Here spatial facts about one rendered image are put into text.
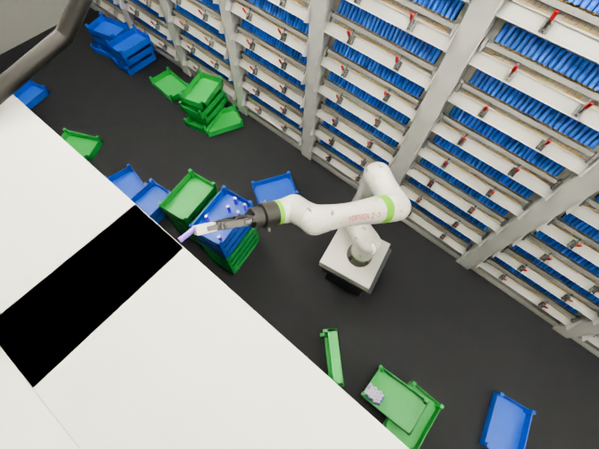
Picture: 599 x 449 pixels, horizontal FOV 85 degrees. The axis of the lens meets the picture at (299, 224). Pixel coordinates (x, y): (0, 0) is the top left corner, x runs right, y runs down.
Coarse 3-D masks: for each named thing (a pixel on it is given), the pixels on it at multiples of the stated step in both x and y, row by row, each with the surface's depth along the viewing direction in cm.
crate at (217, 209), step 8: (224, 192) 187; (232, 192) 185; (216, 200) 185; (224, 200) 187; (232, 200) 188; (240, 200) 188; (248, 200) 182; (208, 208) 181; (216, 208) 185; (224, 208) 185; (232, 208) 185; (240, 208) 186; (200, 216) 178; (216, 216) 183; (224, 216) 183; (192, 224) 172; (216, 232) 179; (224, 232) 179; (232, 232) 176; (208, 240) 174; (216, 240) 177; (224, 240) 172
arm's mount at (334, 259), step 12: (336, 240) 194; (348, 240) 195; (324, 252) 191; (336, 252) 191; (384, 252) 193; (324, 264) 188; (336, 264) 188; (348, 264) 189; (372, 264) 189; (348, 276) 186; (360, 276) 186; (372, 276) 186
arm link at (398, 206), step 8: (384, 192) 135; (392, 192) 134; (400, 192) 134; (384, 200) 127; (392, 200) 129; (400, 200) 131; (408, 200) 134; (392, 208) 128; (400, 208) 130; (408, 208) 133; (392, 216) 130; (400, 216) 133
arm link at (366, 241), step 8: (360, 224) 172; (368, 224) 173; (352, 232) 173; (360, 232) 170; (368, 232) 170; (352, 240) 175; (360, 240) 169; (368, 240) 168; (376, 240) 169; (352, 248) 180; (360, 248) 169; (368, 248) 167; (376, 248) 168; (360, 256) 175; (368, 256) 173
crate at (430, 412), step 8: (408, 384) 191; (424, 392) 188; (432, 400) 189; (432, 408) 188; (440, 408) 183; (424, 416) 186; (432, 416) 185; (384, 424) 181; (392, 424) 184; (416, 424) 185; (424, 424) 185; (392, 432) 183; (400, 432) 183; (416, 432) 183; (424, 432) 181; (400, 440) 181; (408, 440) 181; (416, 440) 181; (416, 448) 177
